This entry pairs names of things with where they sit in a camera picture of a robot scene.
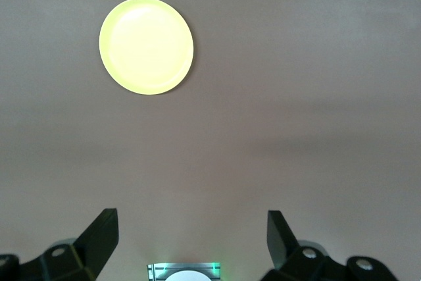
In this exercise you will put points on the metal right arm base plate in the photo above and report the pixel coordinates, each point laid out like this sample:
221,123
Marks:
156,271

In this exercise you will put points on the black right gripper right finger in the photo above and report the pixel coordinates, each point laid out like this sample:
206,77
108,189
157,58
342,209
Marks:
296,261

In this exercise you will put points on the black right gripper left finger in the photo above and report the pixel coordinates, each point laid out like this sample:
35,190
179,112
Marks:
82,258

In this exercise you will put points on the brown table cover sheet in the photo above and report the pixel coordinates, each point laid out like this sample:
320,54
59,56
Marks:
296,96

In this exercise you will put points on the yellow round plate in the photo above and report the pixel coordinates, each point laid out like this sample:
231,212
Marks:
146,45

